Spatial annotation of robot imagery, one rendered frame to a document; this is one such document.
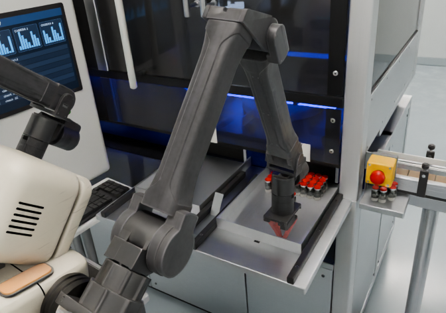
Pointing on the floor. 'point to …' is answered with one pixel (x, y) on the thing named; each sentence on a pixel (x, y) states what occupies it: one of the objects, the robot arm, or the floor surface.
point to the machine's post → (355, 131)
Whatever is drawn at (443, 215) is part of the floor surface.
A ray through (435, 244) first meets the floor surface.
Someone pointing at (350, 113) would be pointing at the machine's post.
